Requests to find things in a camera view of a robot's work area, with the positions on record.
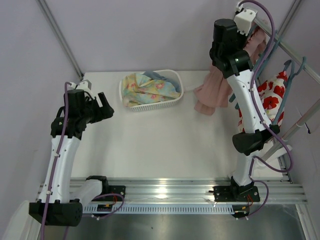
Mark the red poppy floral garment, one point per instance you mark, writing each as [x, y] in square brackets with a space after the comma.
[272, 100]

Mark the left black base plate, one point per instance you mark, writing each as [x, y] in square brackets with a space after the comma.
[116, 189]

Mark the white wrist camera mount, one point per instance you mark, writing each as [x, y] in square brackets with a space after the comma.
[84, 85]
[244, 18]

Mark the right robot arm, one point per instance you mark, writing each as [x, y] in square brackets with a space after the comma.
[248, 146]

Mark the yellow floral garment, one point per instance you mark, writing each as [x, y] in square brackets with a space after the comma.
[138, 89]

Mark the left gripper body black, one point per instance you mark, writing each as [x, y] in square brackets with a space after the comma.
[100, 110]

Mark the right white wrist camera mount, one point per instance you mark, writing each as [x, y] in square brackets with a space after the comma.
[244, 18]

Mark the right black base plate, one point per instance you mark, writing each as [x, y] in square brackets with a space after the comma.
[227, 193]

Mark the aluminium mounting rail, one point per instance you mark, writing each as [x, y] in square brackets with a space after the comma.
[198, 191]

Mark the blue garment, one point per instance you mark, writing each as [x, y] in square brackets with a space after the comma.
[156, 76]

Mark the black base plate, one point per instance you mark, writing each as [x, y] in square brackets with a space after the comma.
[116, 189]
[227, 193]

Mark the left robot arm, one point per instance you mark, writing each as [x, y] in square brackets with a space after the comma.
[56, 205]

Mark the teal hanger with garment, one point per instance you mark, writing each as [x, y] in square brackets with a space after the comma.
[289, 63]

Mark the pink skirt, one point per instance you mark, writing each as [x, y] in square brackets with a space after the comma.
[215, 90]

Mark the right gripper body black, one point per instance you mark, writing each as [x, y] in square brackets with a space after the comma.
[246, 40]

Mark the white slotted cable duct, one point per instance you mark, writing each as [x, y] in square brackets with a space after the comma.
[206, 209]

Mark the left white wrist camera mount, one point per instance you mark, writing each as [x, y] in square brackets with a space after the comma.
[84, 85]

